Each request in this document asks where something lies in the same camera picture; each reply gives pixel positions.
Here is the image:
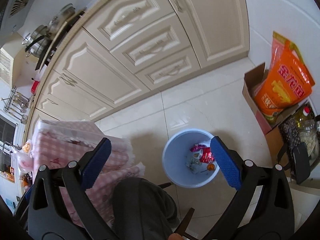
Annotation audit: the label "person's dark trouser leg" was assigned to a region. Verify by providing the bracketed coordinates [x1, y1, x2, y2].
[112, 177, 178, 239]

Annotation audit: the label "cooking oil bottle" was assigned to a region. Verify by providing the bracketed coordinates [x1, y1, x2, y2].
[289, 105, 312, 129]

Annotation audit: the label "red box on counter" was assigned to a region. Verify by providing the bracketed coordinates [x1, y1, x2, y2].
[30, 78, 40, 95]

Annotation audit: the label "range hood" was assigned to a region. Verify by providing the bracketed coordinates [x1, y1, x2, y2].
[1, 0, 35, 46]

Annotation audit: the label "hanging utensil rack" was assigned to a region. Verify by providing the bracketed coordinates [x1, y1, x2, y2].
[1, 86, 31, 125]

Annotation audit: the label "steel stock pot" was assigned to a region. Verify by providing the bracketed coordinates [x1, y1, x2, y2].
[22, 25, 51, 58]

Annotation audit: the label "clear plastic bag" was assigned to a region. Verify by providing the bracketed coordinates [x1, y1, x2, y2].
[11, 142, 34, 173]

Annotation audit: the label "cream kitchen cabinets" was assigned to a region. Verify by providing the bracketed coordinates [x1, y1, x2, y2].
[23, 0, 249, 140]

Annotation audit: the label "orange rice bag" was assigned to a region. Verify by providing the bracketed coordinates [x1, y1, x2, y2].
[253, 31, 315, 124]

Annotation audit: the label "cardboard box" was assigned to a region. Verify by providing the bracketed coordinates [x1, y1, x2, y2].
[241, 62, 313, 136]

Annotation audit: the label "blue trash bin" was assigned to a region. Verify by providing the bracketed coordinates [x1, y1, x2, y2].
[162, 128, 220, 189]

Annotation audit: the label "red snack wrapper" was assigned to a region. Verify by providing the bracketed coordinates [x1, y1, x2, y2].
[199, 147, 214, 164]

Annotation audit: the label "purple snack wrapper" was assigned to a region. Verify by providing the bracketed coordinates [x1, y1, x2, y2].
[190, 144, 207, 154]

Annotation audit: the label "pink checked tablecloth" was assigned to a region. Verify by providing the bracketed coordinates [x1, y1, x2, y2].
[31, 120, 145, 226]

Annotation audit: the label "kitchen window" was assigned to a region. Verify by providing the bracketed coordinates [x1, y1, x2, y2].
[0, 115, 16, 173]

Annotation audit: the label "black gas stove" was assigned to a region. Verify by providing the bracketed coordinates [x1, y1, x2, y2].
[35, 9, 85, 70]

